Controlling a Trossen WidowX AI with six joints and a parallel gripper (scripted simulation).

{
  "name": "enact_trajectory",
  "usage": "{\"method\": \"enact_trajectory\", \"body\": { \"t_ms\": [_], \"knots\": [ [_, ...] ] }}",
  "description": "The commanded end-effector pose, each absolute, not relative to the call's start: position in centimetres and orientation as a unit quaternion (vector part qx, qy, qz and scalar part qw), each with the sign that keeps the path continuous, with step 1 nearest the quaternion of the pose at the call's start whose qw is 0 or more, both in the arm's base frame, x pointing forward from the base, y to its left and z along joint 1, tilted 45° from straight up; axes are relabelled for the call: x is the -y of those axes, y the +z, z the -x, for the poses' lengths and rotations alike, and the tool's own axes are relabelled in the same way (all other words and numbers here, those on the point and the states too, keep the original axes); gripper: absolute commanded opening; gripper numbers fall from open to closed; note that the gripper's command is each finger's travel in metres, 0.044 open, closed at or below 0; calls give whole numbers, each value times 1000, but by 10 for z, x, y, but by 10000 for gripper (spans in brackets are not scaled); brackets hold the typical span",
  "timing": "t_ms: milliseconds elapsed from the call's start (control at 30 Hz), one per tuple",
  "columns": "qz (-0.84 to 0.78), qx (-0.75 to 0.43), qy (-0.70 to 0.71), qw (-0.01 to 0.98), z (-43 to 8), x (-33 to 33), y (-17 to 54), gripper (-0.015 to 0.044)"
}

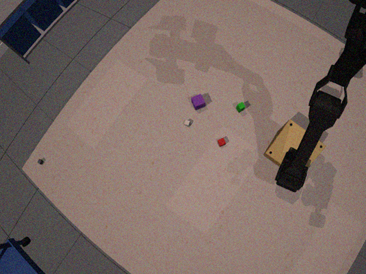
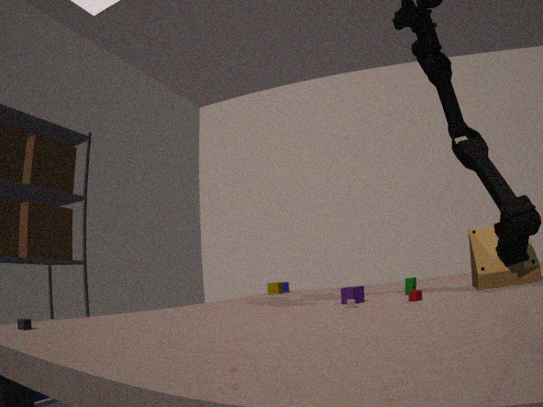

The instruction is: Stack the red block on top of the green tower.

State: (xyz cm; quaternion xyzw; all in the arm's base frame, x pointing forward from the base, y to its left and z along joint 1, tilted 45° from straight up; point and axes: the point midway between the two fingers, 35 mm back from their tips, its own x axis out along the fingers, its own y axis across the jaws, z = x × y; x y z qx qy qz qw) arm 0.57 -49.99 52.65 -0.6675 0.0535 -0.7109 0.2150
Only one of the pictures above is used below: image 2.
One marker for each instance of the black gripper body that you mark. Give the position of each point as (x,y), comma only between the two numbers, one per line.
(427,23)

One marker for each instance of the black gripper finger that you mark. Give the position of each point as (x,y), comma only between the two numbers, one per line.
(408,4)

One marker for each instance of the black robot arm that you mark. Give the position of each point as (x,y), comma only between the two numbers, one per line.
(519,218)

